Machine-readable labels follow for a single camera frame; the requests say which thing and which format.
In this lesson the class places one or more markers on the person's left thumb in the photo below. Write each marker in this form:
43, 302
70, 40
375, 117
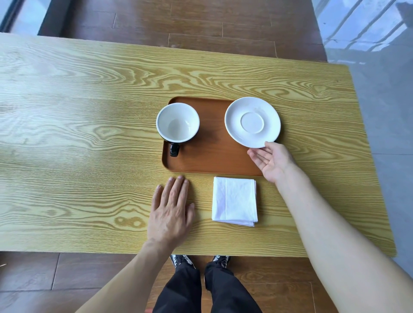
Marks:
190, 214

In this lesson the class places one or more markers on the black and white shoe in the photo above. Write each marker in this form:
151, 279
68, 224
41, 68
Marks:
181, 259
222, 259

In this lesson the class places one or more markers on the person's left hand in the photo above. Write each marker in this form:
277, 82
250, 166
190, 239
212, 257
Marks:
167, 222

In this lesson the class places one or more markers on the brown wooden tray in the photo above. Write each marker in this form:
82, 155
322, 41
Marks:
211, 151

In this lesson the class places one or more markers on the black and white left shoe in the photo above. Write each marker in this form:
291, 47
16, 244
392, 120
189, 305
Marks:
181, 259

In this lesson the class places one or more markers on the black trousers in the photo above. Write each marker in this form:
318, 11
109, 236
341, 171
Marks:
222, 290

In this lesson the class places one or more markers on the black and white right shoe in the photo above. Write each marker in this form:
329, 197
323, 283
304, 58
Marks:
222, 259

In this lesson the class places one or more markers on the person's right thumb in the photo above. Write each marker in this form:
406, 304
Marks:
271, 145

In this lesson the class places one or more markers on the person's right forearm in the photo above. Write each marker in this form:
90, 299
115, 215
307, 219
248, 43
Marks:
329, 238

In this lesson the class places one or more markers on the white saucer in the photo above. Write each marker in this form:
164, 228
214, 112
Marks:
252, 122

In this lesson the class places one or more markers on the person's left middle finger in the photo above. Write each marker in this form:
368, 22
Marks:
176, 192

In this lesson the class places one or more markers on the person's left little finger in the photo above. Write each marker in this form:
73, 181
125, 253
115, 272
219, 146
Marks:
157, 198

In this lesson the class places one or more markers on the folded white napkin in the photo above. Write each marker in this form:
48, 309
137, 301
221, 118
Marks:
235, 200

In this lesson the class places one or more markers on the black cup with white inside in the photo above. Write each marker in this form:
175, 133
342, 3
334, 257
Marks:
177, 124

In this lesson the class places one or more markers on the person's right hand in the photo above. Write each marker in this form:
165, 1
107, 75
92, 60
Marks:
276, 163

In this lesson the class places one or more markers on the person's left forearm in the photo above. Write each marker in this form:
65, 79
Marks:
129, 277

